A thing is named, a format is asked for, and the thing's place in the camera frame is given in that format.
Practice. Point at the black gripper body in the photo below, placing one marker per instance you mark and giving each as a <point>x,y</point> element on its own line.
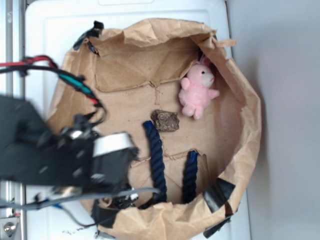
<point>31,154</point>

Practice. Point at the brown rough block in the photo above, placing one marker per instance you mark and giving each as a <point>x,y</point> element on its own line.
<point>165,121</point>

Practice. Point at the brown paper bag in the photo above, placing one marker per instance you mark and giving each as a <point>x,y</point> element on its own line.
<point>208,162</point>

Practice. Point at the white plastic bin lid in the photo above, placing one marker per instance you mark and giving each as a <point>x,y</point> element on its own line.
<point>52,27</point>

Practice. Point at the pink plush bunny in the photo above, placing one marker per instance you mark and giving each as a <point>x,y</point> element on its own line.
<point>196,92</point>

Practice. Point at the metal frame rail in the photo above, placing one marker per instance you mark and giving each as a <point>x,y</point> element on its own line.
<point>12,48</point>

